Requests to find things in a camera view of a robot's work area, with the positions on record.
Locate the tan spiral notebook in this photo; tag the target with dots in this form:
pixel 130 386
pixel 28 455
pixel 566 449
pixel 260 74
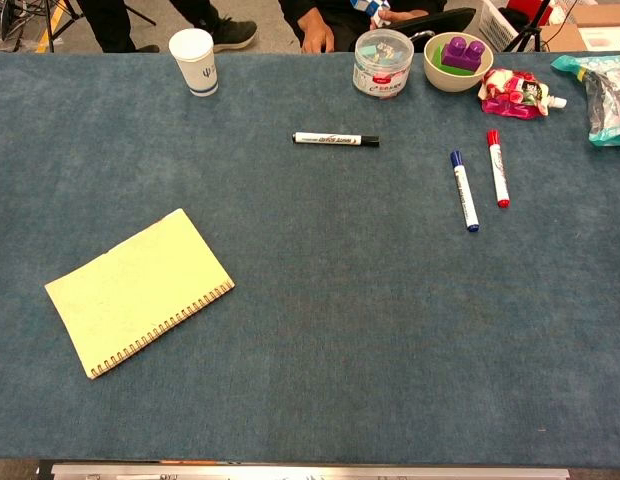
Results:
pixel 140 290

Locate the white paper cup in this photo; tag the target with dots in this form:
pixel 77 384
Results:
pixel 195 60

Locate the blue felt table cloth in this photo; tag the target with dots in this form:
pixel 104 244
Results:
pixel 340 300

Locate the black whiteboard marker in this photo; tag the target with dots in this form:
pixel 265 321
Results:
pixel 330 139

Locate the blue whiteboard marker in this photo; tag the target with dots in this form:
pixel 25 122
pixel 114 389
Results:
pixel 465 192

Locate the clear plastic clip jar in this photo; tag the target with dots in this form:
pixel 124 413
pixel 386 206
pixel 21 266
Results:
pixel 382 70

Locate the red whiteboard marker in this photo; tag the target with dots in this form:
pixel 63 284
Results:
pixel 498 170

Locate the beige bowl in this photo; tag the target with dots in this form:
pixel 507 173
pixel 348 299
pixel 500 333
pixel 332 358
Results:
pixel 455 82

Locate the green building block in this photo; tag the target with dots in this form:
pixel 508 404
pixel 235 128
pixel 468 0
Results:
pixel 436 59

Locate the seated person in black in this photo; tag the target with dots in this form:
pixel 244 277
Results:
pixel 310 15

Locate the purple building block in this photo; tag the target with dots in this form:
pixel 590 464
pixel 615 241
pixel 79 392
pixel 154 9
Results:
pixel 462 52

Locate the pink snack pouch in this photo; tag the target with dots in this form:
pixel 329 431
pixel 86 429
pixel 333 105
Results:
pixel 515 95

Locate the black laptop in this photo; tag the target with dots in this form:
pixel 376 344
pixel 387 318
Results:
pixel 440 22

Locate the white plastic basket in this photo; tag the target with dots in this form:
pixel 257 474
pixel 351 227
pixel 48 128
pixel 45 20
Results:
pixel 495 22

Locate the person in black trousers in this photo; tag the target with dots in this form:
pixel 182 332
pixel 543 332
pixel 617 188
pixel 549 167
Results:
pixel 105 20

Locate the black tripod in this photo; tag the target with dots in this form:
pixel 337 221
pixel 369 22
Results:
pixel 49 20
pixel 532 25

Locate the red container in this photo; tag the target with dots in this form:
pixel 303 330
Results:
pixel 522 7

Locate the cardboard box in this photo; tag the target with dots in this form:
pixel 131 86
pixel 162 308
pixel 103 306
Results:
pixel 565 35

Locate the teal plastic bag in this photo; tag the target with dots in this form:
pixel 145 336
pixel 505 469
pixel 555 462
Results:
pixel 607 100

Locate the aluminium frame rail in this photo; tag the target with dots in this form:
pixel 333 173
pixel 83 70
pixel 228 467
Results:
pixel 310 472

